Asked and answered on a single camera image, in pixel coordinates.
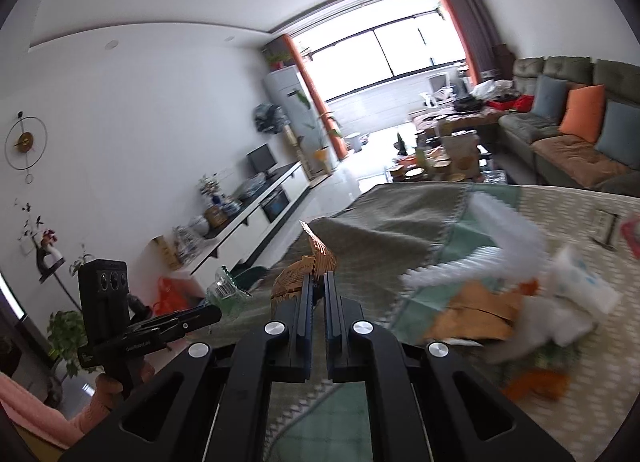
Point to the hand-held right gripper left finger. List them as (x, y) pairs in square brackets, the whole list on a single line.
[(306, 327)]

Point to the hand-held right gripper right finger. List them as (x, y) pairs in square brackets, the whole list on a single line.
[(330, 327)]

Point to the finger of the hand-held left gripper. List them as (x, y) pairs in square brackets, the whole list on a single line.
[(195, 317)]

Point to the brown paper wrapper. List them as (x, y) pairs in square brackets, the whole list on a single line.
[(305, 267)]

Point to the white tissue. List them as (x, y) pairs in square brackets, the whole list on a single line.
[(545, 327)]

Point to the large orange peel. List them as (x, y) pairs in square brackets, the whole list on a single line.
[(537, 384)]

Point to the person's left forearm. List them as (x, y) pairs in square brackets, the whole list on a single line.
[(45, 422)]

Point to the person's left hand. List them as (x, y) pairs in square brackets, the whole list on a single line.
[(109, 394)]

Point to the orange plastic bag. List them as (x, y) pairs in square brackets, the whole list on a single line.
[(170, 299)]

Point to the green potted plant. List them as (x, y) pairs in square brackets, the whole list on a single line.
[(67, 337)]

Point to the patterned green beige tablecloth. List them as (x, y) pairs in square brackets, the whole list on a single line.
[(400, 232)]

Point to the white television cabinet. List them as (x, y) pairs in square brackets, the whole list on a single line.
[(260, 214)]

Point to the brown paper bag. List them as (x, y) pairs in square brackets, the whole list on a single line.
[(475, 312)]

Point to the black television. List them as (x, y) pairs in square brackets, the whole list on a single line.
[(262, 159)]

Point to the clear plastic bag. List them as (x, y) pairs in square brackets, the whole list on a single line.
[(500, 237)]

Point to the small orange peel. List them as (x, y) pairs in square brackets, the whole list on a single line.
[(530, 287)]

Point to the cluttered coffee table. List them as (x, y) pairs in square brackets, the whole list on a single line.
[(440, 151)]

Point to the black plastic bag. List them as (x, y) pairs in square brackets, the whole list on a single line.
[(270, 116)]

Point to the white standing air conditioner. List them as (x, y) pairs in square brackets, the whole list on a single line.
[(290, 106)]

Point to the white packet with blue print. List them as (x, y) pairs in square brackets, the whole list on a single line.
[(585, 282)]

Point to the white chair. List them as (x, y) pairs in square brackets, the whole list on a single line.
[(439, 90)]

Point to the olive green sofa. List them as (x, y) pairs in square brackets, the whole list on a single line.
[(520, 129)]

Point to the red cloth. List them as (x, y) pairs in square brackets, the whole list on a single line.
[(510, 104)]

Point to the brown sofa seat mat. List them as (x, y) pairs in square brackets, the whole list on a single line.
[(575, 156)]

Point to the red packet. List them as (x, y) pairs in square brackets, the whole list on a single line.
[(631, 237)]

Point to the blue-grey cushion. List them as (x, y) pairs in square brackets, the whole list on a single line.
[(620, 131), (550, 99)]

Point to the orange cushion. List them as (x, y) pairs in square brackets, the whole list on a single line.
[(582, 114)]

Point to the grey and orange curtain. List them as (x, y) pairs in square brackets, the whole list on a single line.
[(470, 26)]

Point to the round wall clock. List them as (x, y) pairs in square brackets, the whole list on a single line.
[(25, 144)]

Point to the small black frame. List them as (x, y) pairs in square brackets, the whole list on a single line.
[(606, 229)]

